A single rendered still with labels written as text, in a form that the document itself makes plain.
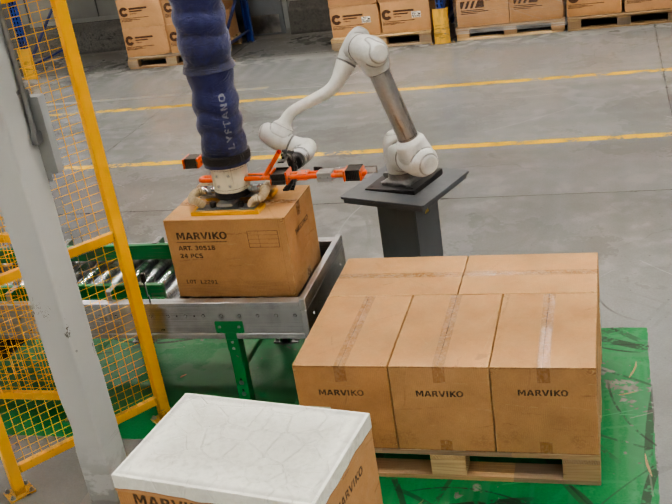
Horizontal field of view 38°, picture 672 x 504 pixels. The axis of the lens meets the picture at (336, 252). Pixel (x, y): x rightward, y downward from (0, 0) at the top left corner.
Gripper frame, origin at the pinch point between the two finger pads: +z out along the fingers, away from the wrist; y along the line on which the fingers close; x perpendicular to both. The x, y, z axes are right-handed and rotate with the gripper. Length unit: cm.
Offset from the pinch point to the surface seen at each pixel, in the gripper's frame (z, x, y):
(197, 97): 10, 30, -42
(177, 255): 19, 53, 31
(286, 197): -5.0, 2.6, 12.9
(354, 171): 3.8, -34.9, -1.8
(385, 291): 13, -44, 54
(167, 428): 187, -24, 6
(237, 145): 5.8, 17.3, -17.5
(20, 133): 102, 58, -59
